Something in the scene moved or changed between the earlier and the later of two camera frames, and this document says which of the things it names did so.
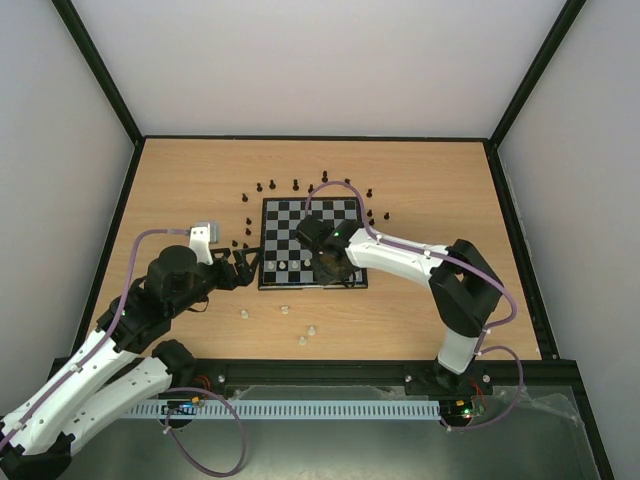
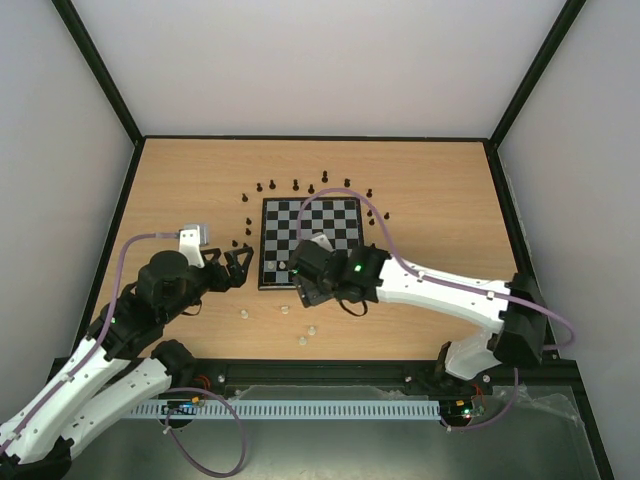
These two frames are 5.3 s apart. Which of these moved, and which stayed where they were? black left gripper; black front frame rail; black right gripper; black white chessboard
Moved: black right gripper
Stayed: black front frame rail; black left gripper; black white chessboard
